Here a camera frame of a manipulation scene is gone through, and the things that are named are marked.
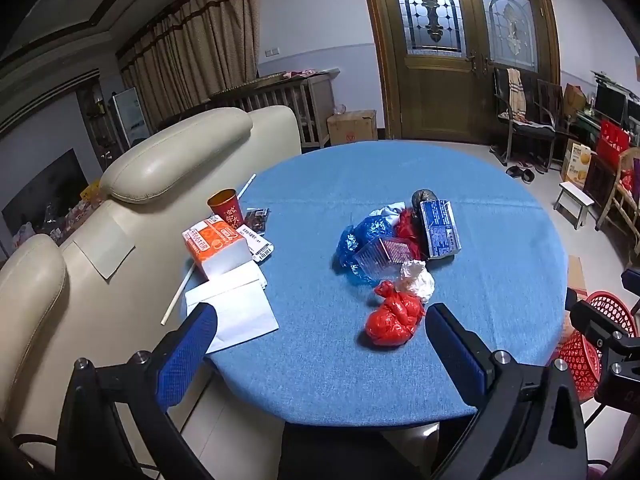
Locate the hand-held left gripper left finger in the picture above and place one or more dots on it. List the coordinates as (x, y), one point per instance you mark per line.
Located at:
(185, 355)

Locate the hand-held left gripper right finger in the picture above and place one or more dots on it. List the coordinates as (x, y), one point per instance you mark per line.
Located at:
(456, 355)

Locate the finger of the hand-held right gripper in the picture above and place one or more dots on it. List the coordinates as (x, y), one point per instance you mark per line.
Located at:
(632, 280)
(602, 327)

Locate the red plastic basket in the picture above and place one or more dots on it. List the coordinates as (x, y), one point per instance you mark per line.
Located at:
(580, 360)

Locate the red plastic bag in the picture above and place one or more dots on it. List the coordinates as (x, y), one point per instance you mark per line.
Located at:
(410, 230)
(392, 317)

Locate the white wrapper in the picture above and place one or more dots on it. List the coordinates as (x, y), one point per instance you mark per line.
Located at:
(419, 280)

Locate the clear plastic container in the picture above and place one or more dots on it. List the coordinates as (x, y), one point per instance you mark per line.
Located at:
(382, 259)

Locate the blue printed carton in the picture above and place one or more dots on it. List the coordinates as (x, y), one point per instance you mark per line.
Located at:
(440, 227)

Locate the blue plastic bag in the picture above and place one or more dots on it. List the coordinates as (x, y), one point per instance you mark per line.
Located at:
(357, 240)

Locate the white plastic bag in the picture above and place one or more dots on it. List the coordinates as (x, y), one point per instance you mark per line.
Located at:
(390, 210)

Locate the black plastic bag bundle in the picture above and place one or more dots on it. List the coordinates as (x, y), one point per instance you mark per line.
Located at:
(422, 197)

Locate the flat cardboard sheet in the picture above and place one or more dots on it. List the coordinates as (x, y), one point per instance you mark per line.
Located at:
(577, 275)

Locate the thin white stick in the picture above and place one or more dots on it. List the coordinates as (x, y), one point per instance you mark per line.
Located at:
(177, 292)

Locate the white paper tissues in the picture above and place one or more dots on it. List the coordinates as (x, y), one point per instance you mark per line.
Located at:
(235, 310)

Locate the wooden chair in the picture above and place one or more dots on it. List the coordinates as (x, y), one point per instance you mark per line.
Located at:
(617, 195)

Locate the small white stool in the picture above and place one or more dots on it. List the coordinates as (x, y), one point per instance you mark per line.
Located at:
(574, 200)

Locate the orange tissue pack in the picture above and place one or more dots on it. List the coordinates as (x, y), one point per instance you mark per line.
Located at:
(215, 247)

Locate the orange printed box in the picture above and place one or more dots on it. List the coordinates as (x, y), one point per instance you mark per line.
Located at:
(576, 165)

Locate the blue tablecloth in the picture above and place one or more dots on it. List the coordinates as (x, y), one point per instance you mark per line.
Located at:
(325, 360)

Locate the white barcode card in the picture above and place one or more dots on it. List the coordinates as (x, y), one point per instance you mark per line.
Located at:
(260, 246)

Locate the beige paper sheet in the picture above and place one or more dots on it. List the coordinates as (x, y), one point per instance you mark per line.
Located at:
(100, 252)

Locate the red gift bag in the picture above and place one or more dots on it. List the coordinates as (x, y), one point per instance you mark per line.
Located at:
(615, 140)

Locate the red paper cup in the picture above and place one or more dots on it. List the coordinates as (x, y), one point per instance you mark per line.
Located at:
(226, 207)

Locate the small dark snack packet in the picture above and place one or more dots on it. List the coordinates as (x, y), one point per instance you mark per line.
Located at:
(257, 219)

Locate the pair of slippers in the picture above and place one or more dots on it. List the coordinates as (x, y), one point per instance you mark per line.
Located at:
(520, 172)

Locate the black monitor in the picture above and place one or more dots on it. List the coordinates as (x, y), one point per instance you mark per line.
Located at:
(610, 102)

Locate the black metal chair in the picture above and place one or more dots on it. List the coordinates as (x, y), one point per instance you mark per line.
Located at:
(520, 132)

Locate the cream leather sofa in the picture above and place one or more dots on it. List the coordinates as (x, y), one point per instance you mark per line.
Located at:
(125, 175)

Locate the open tan cardboard box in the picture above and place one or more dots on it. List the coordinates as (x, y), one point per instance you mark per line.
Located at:
(574, 99)

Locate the dark armchair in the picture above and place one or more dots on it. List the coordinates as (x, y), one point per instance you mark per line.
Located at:
(552, 100)

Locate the dark television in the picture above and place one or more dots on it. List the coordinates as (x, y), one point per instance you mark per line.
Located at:
(45, 192)

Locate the striped towel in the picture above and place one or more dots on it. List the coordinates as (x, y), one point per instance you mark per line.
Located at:
(517, 92)

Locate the brown cardboard box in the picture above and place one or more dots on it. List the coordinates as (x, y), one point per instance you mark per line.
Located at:
(352, 129)

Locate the wooden double door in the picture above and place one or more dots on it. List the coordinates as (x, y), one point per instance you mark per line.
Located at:
(450, 90)

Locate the glass bowl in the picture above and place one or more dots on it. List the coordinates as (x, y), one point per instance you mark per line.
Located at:
(340, 109)

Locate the pink cloth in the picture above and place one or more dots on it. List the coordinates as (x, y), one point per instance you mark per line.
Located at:
(300, 73)

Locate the beige striped curtains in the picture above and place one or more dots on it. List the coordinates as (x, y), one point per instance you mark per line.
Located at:
(200, 45)

